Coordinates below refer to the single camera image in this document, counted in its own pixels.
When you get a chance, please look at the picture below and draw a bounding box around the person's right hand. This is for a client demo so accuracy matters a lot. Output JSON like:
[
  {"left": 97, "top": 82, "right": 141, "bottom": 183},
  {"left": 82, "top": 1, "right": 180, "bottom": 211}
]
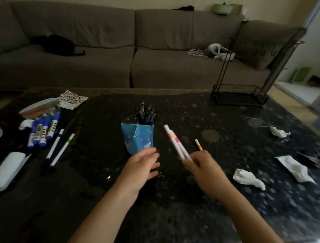
[{"left": 182, "top": 150, "right": 234, "bottom": 201}]

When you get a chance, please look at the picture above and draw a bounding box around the person's left hand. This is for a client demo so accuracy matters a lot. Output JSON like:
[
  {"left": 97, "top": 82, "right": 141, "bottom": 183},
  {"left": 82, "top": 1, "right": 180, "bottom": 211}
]
[{"left": 117, "top": 147, "right": 161, "bottom": 198}]

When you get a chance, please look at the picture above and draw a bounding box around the blue pen holder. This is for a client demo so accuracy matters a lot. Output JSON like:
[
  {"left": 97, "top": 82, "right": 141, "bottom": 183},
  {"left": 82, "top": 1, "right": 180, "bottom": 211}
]
[{"left": 121, "top": 115, "right": 154, "bottom": 156}]

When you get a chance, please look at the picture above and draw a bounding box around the bunch of black pens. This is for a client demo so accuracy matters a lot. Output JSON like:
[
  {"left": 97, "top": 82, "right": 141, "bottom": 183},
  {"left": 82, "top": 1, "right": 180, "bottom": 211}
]
[{"left": 134, "top": 101, "right": 157, "bottom": 126}]

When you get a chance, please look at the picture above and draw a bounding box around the person's left forearm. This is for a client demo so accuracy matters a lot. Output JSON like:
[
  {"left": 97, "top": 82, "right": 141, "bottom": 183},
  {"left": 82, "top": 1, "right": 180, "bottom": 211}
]
[{"left": 67, "top": 179, "right": 140, "bottom": 243}]

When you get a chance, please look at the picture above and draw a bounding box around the person's right forearm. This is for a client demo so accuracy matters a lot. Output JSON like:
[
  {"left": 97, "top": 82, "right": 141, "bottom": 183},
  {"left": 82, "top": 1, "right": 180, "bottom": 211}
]
[{"left": 216, "top": 186, "right": 284, "bottom": 243}]

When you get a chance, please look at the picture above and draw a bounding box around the long crumpled white tissue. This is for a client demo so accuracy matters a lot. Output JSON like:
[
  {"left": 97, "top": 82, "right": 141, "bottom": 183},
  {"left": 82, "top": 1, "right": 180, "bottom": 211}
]
[{"left": 233, "top": 168, "right": 266, "bottom": 191}]

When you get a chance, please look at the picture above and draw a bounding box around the clear plastic piece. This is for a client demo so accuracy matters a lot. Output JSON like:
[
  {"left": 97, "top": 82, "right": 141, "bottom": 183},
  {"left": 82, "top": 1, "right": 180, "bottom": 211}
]
[{"left": 244, "top": 117, "right": 278, "bottom": 130}]

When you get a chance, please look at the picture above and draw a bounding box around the thin white fineliner green band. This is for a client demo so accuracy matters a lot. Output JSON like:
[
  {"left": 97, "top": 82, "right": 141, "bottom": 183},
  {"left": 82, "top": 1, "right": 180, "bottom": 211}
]
[{"left": 49, "top": 133, "right": 75, "bottom": 168}]

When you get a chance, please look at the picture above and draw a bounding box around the knotted crumpled white tissue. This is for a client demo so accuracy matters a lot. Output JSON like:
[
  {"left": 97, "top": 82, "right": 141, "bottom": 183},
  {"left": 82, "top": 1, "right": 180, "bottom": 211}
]
[{"left": 269, "top": 126, "right": 291, "bottom": 139}]

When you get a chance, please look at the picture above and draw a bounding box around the thin white fineliner blue band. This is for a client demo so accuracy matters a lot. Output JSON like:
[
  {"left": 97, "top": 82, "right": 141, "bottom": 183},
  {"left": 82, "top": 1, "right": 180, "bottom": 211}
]
[{"left": 45, "top": 129, "right": 65, "bottom": 160}]

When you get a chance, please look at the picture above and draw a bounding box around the blue capped white marker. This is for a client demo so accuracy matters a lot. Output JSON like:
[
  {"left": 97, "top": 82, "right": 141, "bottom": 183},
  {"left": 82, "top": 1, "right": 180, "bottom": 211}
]
[
  {"left": 46, "top": 114, "right": 61, "bottom": 140},
  {"left": 33, "top": 118, "right": 44, "bottom": 146},
  {"left": 39, "top": 117, "right": 50, "bottom": 148},
  {"left": 27, "top": 120, "right": 38, "bottom": 150}
]

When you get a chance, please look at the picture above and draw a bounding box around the colourful sticker sheet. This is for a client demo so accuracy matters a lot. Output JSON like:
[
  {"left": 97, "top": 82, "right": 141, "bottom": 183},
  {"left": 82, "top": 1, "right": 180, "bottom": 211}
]
[{"left": 58, "top": 90, "right": 89, "bottom": 110}]

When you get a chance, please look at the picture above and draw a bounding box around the grey fabric sofa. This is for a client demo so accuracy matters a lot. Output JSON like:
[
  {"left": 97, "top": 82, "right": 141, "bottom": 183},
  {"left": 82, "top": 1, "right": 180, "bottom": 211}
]
[{"left": 0, "top": 1, "right": 308, "bottom": 89}]

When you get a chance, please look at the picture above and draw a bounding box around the small crumpled white tissue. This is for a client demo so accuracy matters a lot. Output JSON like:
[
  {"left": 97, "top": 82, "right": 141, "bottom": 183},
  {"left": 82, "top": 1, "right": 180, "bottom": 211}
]
[{"left": 19, "top": 119, "right": 35, "bottom": 131}]

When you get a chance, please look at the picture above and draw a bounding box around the white low platform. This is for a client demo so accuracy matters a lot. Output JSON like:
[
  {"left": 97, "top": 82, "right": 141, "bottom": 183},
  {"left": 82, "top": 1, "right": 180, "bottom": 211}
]
[{"left": 274, "top": 81, "right": 320, "bottom": 107}]

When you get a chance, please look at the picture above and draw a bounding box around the white folded paper towel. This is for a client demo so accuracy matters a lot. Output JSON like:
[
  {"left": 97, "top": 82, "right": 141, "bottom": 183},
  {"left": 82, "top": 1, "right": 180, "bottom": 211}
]
[{"left": 0, "top": 151, "right": 32, "bottom": 192}]

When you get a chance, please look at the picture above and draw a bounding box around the white headset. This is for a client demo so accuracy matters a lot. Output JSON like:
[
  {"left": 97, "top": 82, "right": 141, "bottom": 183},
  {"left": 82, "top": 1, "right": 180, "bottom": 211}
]
[{"left": 207, "top": 43, "right": 236, "bottom": 61}]

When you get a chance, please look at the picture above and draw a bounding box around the green box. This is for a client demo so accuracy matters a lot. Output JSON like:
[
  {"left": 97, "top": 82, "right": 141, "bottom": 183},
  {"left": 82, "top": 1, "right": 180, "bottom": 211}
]
[{"left": 292, "top": 66, "right": 312, "bottom": 83}]

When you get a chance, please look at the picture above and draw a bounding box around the black bag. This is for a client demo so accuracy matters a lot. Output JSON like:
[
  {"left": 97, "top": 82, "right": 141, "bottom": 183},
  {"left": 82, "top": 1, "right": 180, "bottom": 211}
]
[{"left": 30, "top": 34, "right": 86, "bottom": 56}]

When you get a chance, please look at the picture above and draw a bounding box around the pale green bag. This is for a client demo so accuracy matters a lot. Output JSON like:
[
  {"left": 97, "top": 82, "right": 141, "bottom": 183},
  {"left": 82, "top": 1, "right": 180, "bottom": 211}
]
[{"left": 212, "top": 3, "right": 233, "bottom": 15}]

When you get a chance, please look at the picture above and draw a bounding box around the brown cardboard box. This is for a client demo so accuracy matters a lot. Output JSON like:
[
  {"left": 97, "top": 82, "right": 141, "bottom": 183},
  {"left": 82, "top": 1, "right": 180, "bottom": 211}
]
[{"left": 231, "top": 4, "right": 247, "bottom": 15}]

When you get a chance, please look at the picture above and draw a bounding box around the black metal wire rack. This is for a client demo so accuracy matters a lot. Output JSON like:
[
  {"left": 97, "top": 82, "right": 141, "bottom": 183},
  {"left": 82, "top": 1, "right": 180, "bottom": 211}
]
[{"left": 210, "top": 27, "right": 307, "bottom": 106}]

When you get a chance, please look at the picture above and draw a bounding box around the white thin cable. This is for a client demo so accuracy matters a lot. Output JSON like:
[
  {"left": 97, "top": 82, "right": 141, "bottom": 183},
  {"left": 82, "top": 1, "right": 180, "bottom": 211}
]
[{"left": 188, "top": 48, "right": 209, "bottom": 58}]

